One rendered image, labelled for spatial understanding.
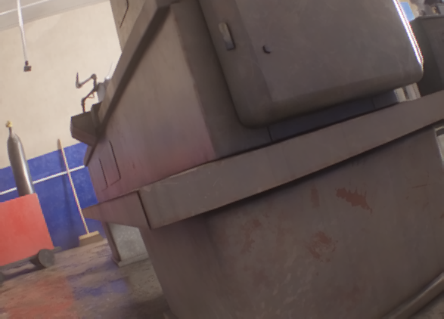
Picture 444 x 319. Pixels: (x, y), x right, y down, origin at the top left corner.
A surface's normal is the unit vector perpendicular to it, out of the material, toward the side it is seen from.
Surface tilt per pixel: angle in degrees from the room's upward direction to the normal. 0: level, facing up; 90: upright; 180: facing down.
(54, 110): 90
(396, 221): 90
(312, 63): 90
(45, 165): 90
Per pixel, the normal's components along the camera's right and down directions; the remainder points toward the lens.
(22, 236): 0.65, -0.22
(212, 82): 0.37, -0.13
